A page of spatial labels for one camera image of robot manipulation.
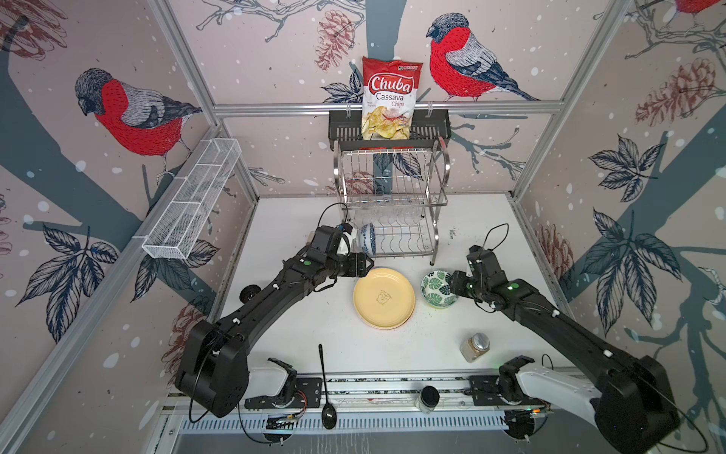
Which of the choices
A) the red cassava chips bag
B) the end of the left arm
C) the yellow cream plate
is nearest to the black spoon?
the yellow cream plate

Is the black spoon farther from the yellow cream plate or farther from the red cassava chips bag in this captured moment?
the red cassava chips bag

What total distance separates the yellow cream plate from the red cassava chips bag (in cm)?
47

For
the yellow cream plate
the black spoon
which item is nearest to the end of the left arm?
the yellow cream plate

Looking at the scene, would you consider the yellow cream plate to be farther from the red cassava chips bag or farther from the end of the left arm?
the red cassava chips bag

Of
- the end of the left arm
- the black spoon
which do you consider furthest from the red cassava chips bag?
the black spoon

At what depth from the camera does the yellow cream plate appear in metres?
0.85

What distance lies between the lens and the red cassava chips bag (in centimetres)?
Result: 83

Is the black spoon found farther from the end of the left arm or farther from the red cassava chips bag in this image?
the red cassava chips bag

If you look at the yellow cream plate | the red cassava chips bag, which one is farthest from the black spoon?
the red cassava chips bag

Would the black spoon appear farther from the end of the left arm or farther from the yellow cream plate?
the end of the left arm
